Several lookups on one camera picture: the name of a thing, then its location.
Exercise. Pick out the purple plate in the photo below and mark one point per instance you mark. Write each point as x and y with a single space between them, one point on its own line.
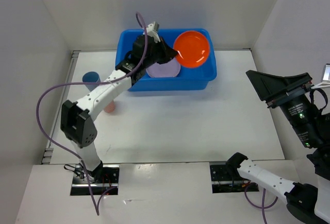
166 70

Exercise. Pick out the blue cup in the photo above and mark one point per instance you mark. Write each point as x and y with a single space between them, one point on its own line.
90 79

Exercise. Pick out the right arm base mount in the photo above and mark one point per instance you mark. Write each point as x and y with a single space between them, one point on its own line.
223 182

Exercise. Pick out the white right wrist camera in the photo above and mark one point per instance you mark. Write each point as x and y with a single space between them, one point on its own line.
325 76

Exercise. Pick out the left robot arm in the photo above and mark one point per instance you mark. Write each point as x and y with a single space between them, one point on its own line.
77 118

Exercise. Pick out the blue plastic bin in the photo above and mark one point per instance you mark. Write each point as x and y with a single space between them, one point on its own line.
187 79

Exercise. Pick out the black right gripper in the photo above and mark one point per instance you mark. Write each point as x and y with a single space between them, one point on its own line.
267 85

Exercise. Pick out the orange plate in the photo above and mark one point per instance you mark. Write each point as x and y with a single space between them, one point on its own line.
193 49

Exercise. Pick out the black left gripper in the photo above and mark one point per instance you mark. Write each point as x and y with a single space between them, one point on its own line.
168 52

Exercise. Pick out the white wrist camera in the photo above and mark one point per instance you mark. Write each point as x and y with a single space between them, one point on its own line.
325 76
152 31

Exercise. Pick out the salmon pink cup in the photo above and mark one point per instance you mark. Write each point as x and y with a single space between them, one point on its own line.
110 107

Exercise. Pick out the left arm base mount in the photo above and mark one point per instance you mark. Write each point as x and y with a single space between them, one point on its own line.
108 179

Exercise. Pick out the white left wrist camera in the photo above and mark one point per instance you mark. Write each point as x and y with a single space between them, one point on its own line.
152 31

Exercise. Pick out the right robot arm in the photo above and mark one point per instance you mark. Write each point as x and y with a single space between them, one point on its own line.
305 202

